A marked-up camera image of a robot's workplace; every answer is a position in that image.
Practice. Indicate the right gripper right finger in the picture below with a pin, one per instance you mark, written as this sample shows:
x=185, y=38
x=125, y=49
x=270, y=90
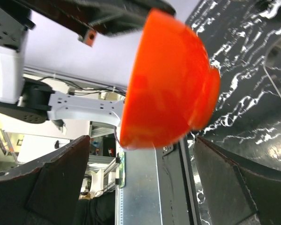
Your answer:
x=238, y=191

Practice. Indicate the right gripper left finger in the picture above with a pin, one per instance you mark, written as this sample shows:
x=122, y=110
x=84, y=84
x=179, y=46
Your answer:
x=45, y=191

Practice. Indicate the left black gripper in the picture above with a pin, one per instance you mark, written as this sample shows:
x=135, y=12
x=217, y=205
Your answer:
x=110, y=18

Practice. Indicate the plain orange bowl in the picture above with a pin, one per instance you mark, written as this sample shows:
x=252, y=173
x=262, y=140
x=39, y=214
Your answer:
x=173, y=89

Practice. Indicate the wire dish rack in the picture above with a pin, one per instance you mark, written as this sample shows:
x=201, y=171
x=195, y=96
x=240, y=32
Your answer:
x=272, y=65

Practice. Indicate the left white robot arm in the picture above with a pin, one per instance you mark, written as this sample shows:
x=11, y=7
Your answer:
x=34, y=101

